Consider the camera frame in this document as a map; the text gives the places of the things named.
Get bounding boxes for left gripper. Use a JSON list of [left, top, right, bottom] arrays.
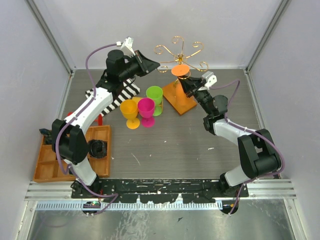
[[120, 50, 161, 82]]

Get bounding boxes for white slotted cable duct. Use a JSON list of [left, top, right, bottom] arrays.
[[35, 200, 223, 211]]

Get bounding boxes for yellow-orange plastic wine glass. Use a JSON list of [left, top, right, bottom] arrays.
[[120, 99, 140, 130]]

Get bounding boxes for orange plastic wine glass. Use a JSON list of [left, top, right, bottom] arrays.
[[171, 64, 190, 106]]

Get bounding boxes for magenta plastic wine glass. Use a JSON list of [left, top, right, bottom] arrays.
[[137, 97, 155, 128]]

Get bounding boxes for green plastic wine glass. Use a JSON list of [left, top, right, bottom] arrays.
[[146, 85, 163, 117]]

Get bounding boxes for rolled dark orange-floral tie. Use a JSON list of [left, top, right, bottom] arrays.
[[39, 128, 52, 145]]

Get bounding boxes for wooden compartment tray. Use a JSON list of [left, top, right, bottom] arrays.
[[33, 125, 112, 183]]

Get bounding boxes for yellow plastic wine glass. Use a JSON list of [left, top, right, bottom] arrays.
[[132, 96, 142, 104]]

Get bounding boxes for black white striped cloth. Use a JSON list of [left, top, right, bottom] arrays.
[[100, 79, 141, 117]]

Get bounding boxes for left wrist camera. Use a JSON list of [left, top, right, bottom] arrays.
[[120, 36, 135, 58]]

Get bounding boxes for gold wire wine glass rack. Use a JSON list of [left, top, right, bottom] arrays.
[[153, 41, 209, 116]]

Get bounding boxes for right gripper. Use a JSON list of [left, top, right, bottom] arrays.
[[178, 74, 213, 116]]

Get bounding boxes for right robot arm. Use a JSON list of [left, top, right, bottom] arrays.
[[178, 72, 285, 197]]

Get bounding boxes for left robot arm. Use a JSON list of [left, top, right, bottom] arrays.
[[51, 49, 160, 198]]

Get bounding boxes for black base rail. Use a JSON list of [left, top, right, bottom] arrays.
[[71, 177, 248, 205]]

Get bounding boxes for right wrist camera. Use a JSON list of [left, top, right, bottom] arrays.
[[199, 71, 218, 91]]

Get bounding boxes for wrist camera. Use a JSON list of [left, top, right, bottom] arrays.
[[120, 36, 135, 58], [199, 71, 218, 91]]

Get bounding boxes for red plastic wine glass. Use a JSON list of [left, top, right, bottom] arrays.
[[67, 112, 103, 126]]

